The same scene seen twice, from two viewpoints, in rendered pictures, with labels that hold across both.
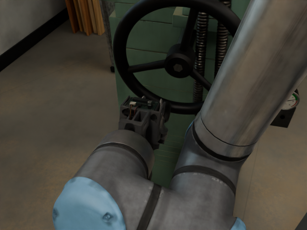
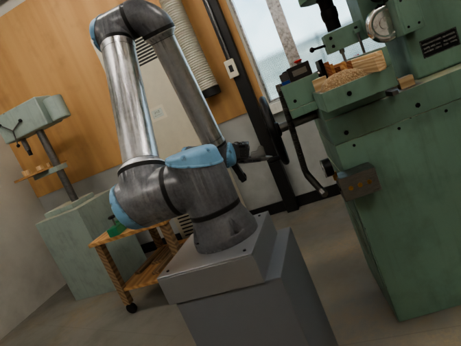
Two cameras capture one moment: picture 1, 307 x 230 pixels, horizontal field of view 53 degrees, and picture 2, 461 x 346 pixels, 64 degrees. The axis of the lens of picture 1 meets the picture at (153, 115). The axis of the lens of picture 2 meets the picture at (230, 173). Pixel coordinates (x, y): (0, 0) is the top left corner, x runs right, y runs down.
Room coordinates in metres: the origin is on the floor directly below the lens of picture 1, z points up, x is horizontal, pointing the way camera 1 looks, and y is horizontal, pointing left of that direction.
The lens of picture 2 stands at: (0.24, -1.49, 0.98)
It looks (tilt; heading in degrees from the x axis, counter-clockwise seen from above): 10 degrees down; 87
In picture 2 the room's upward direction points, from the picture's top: 23 degrees counter-clockwise
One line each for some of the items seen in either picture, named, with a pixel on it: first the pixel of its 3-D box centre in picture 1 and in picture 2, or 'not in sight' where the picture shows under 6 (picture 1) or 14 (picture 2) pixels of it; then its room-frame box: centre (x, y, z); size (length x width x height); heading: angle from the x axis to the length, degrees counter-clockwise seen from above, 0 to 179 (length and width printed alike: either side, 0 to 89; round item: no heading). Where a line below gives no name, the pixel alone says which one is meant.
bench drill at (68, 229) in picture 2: not in sight; (73, 195); (-0.86, 1.56, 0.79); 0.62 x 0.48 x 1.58; 157
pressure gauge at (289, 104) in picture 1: (284, 99); (328, 169); (0.60, -0.34, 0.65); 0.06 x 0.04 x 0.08; 76
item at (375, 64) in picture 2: not in sight; (352, 68); (0.85, -0.21, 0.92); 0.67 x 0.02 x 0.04; 76
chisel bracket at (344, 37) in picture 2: not in sight; (344, 40); (0.88, -0.14, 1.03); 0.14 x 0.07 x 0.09; 166
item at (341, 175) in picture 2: (276, 102); (357, 182); (0.67, -0.36, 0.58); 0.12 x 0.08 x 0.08; 166
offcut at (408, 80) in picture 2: not in sight; (405, 82); (0.95, -0.32, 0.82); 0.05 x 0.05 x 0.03; 71
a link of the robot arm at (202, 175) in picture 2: not in sight; (198, 178); (0.20, -0.48, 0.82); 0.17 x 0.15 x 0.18; 162
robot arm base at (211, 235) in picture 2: not in sight; (220, 221); (0.21, -0.48, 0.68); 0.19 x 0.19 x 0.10
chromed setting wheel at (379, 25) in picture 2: not in sight; (384, 23); (0.96, -0.29, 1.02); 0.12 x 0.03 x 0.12; 166
